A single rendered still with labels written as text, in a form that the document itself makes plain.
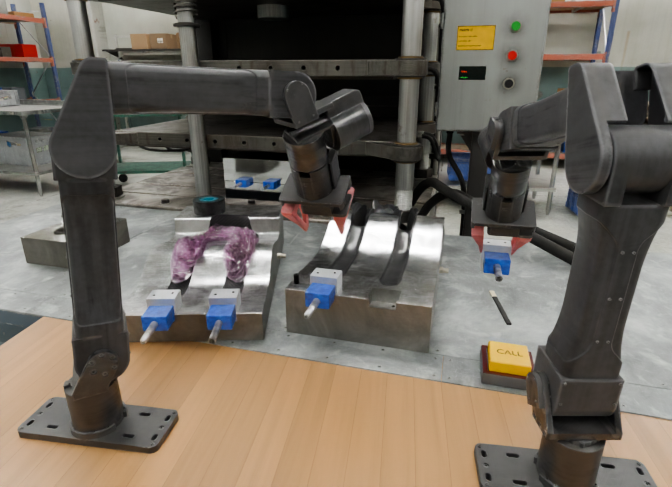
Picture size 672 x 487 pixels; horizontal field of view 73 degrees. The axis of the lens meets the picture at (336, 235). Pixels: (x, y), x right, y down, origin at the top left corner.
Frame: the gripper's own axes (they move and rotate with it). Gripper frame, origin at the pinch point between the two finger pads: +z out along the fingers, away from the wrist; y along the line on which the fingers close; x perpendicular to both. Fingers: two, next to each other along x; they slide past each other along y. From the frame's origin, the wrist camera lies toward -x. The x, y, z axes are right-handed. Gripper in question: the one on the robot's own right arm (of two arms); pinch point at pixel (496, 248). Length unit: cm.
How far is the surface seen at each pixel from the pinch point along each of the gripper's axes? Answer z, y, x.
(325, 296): -3.4, 27.7, 17.3
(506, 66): 4, -4, -79
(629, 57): 256, -205, -614
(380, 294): 2.2, 19.7, 11.6
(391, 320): 2.3, 16.9, 16.7
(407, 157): 21, 23, -55
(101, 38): 200, 613, -604
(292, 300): 0.9, 34.9, 16.0
